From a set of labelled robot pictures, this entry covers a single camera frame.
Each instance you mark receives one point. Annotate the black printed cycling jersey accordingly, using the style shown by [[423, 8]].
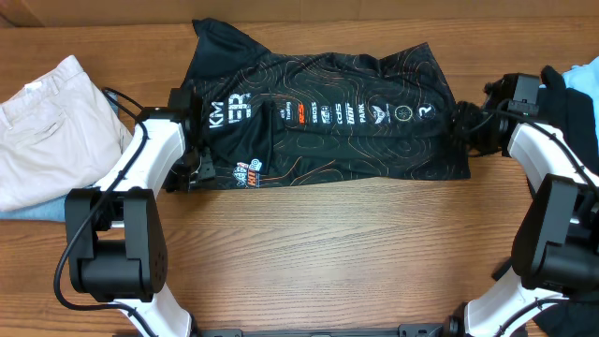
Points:
[[275, 120]]

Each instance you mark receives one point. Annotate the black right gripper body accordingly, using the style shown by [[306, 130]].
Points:
[[479, 139]]

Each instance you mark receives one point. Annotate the black garment pile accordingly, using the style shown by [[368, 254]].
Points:
[[572, 319]]

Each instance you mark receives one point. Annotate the beige folded trousers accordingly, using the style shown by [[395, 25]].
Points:
[[58, 132]]

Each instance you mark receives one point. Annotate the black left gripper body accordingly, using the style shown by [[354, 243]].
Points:
[[194, 168]]

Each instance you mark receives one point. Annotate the blue folded jeans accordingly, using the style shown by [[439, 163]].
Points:
[[47, 206]]

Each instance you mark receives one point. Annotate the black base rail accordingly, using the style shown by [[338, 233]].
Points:
[[327, 330]]

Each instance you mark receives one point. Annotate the light blue garment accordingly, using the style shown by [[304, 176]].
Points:
[[569, 101]]

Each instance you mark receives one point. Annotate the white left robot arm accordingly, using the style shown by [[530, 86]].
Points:
[[116, 257]]

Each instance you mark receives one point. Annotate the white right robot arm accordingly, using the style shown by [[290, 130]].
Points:
[[551, 276]]

